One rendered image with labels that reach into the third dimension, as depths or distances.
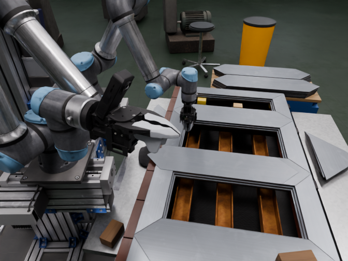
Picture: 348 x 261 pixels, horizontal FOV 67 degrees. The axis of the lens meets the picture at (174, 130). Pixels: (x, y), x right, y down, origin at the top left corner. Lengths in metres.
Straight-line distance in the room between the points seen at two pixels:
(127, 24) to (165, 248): 0.87
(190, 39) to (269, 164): 3.82
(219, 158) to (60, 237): 1.09
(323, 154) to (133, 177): 1.05
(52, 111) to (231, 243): 0.77
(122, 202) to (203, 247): 0.51
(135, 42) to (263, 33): 3.14
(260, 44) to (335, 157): 2.77
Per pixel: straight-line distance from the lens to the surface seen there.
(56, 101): 0.63
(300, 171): 1.41
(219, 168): 1.31
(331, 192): 1.52
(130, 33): 1.14
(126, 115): 0.54
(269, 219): 1.38
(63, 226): 1.75
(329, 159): 1.63
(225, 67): 2.31
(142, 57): 1.14
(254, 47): 4.18
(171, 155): 1.35
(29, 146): 0.94
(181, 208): 1.34
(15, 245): 2.03
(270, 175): 1.34
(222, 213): 1.34
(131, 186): 1.44
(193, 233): 1.08
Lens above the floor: 1.76
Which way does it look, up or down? 37 degrees down
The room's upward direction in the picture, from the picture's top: straight up
